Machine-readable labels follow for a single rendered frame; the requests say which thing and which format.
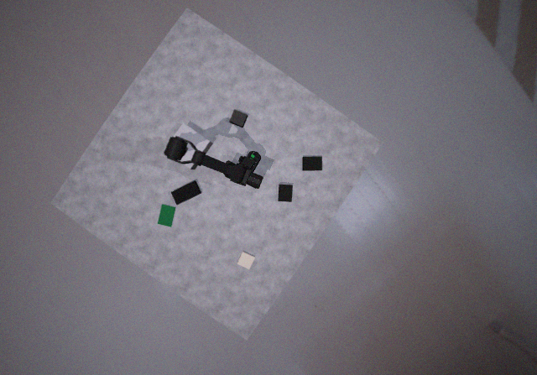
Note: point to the green rectangular block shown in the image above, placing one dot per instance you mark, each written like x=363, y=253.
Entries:
x=166, y=215

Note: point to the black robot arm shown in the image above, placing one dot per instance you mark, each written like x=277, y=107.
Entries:
x=240, y=173

